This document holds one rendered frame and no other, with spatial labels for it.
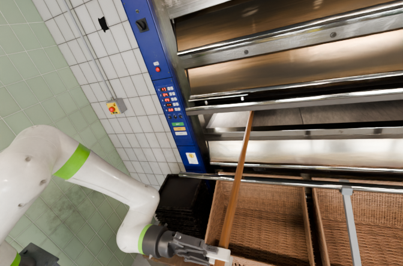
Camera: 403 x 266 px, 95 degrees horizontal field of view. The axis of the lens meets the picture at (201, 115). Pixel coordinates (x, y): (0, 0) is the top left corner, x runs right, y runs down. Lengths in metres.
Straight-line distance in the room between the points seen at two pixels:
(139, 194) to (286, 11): 0.96
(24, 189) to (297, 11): 1.04
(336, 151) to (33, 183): 1.28
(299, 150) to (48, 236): 1.65
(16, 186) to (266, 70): 0.97
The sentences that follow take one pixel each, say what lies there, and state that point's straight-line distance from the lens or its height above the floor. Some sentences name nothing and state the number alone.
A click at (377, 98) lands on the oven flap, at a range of 0.98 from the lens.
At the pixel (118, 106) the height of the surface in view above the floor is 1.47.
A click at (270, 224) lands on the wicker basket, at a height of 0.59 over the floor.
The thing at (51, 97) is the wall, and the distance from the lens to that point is 1.59.
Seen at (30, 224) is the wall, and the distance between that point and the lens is 1.62.
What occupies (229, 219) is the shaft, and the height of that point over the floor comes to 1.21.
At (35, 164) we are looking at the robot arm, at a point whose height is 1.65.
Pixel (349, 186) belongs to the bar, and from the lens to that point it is 0.91.
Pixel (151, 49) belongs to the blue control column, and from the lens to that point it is 1.14.
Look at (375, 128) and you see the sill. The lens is 1.24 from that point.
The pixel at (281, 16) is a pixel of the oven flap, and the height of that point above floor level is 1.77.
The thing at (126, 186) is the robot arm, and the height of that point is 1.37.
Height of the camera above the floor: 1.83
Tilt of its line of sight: 25 degrees down
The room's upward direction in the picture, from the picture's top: 16 degrees counter-clockwise
